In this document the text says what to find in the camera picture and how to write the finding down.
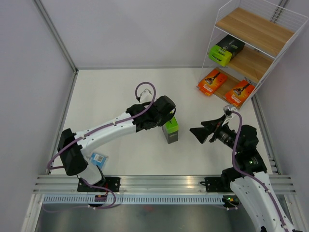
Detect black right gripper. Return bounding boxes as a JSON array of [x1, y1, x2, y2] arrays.
[[189, 114, 242, 153]]

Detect black green razor box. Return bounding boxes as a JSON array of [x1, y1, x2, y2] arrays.
[[162, 117, 179, 144], [208, 34, 245, 66]]

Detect orange razor box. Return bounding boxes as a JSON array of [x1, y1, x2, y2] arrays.
[[197, 69, 227, 96], [224, 80, 255, 107]]

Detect clear blue razor blister pack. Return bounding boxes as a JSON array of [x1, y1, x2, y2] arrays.
[[90, 152, 108, 169]]

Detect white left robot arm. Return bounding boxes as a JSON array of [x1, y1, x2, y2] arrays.
[[57, 96, 176, 191]]

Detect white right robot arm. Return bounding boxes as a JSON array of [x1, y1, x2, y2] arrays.
[[190, 115, 296, 232]]

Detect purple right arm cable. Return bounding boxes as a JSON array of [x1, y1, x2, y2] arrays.
[[217, 111, 289, 230]]

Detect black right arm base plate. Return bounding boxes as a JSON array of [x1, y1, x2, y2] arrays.
[[204, 177, 232, 193]]

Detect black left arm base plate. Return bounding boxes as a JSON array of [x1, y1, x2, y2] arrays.
[[77, 176, 121, 193]]

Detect aluminium mounting rail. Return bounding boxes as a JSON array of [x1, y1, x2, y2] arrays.
[[33, 174, 296, 195]]

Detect white wire wooden shelf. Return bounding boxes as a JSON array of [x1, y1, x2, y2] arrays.
[[200, 0, 309, 101]]

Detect aluminium corner frame post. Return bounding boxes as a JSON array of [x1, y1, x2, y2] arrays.
[[32, 0, 78, 73]]

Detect white slotted cable duct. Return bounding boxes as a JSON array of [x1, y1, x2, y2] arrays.
[[43, 194, 239, 205]]

